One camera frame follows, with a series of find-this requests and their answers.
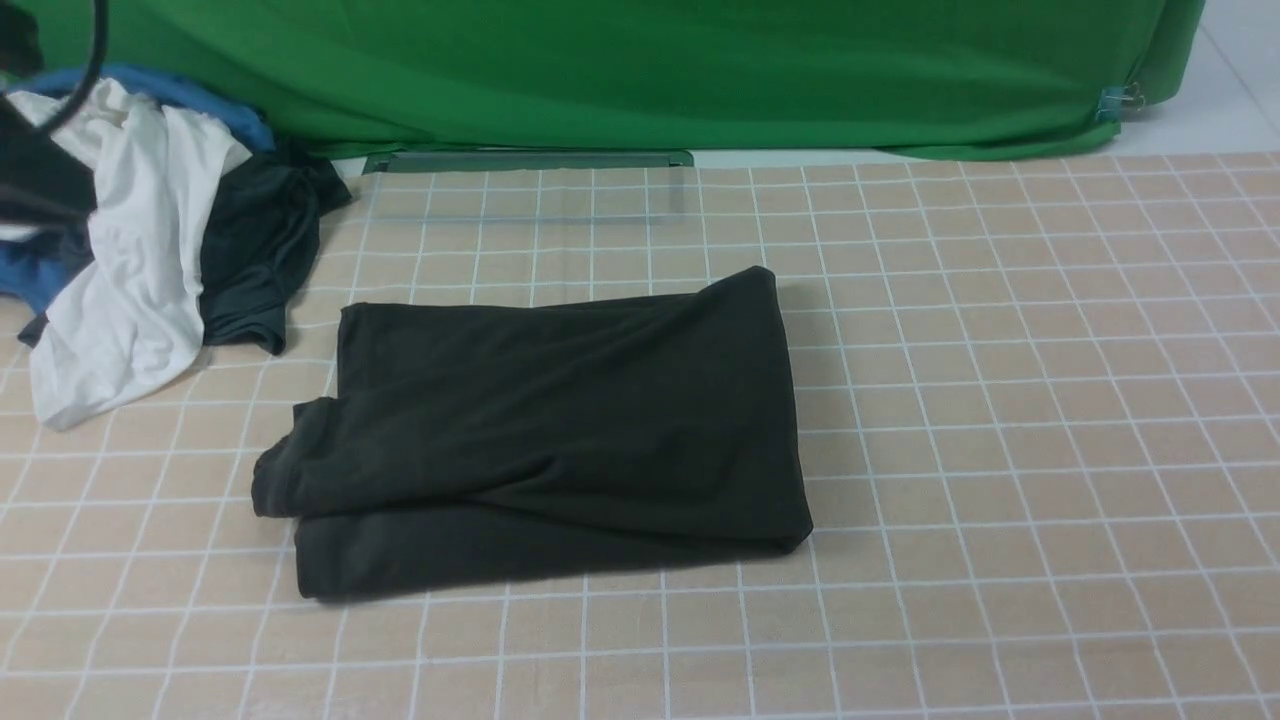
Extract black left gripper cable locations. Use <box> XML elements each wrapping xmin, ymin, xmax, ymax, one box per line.
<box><xmin>29</xmin><ymin>0</ymin><xmax>109</xmax><ymax>136</ymax></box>

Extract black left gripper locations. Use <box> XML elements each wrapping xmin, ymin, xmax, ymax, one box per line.
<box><xmin>1</xmin><ymin>1</ymin><xmax>99</xmax><ymax>228</ymax></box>

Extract blue shirt in pile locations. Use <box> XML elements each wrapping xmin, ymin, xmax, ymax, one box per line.
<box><xmin>3</xmin><ymin>65</ymin><xmax>276</xmax><ymax>310</ymax></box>

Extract dark teal shirt in pile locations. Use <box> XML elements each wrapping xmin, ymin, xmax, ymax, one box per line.
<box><xmin>1</xmin><ymin>140</ymin><xmax>353</xmax><ymax>356</ymax></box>

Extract beige grid tablecloth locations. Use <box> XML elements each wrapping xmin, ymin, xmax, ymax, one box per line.
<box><xmin>1</xmin><ymin>152</ymin><xmax>1279</xmax><ymax>719</ymax></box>

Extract green backdrop cloth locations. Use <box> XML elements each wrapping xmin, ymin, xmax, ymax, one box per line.
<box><xmin>108</xmin><ymin>1</ymin><xmax>1204</xmax><ymax>161</ymax></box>

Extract blue binder clip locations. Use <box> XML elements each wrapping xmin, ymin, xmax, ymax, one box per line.
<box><xmin>1094</xmin><ymin>82</ymin><xmax>1147</xmax><ymax>124</ymax></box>

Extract gray metal bar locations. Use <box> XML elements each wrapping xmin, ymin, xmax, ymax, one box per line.
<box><xmin>361</xmin><ymin>149</ymin><xmax>695</xmax><ymax>176</ymax></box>

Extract white shirt in pile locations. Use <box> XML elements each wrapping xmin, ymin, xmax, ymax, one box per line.
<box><xmin>29</xmin><ymin>79</ymin><xmax>251</xmax><ymax>430</ymax></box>

